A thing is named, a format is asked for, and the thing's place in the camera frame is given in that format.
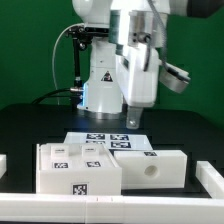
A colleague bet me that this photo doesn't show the white cabinet top block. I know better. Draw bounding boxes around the white cabinet top block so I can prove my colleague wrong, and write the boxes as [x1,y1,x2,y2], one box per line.
[114,150,187,190]

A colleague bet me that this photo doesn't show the white block at left edge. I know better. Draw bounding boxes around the white block at left edge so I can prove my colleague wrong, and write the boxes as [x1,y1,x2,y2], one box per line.
[0,154,7,179]

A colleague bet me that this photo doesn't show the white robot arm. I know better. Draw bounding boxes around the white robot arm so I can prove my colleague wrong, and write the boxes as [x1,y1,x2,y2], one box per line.
[72,0,224,129]

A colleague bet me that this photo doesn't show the white small door panel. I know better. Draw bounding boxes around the white small door panel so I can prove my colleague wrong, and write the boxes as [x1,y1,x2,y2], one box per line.
[41,143,76,171]

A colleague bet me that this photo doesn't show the white cabinet body box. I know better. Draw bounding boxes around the white cabinet body box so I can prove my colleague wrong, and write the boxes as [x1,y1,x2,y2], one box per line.
[36,143,122,195]

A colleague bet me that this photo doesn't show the grey braided camera cable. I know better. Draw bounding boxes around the grey braided camera cable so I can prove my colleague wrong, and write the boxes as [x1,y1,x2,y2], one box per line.
[144,0,188,81]

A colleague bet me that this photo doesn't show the white front rail bar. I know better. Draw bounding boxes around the white front rail bar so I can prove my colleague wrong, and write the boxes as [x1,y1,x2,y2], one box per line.
[0,161,224,224]

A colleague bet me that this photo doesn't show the white flat marker plate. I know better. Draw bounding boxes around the white flat marker plate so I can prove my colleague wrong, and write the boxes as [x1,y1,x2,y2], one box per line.
[64,132,152,150]

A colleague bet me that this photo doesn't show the black base cables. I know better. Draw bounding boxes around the black base cables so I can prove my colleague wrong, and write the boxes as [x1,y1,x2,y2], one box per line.
[31,87,83,105]

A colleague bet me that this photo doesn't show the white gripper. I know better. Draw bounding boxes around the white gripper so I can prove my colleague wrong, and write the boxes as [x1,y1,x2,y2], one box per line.
[116,44,160,129]

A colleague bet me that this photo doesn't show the white cabinet door panel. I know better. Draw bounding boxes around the white cabinet door panel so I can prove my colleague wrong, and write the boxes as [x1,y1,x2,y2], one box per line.
[72,143,117,169]

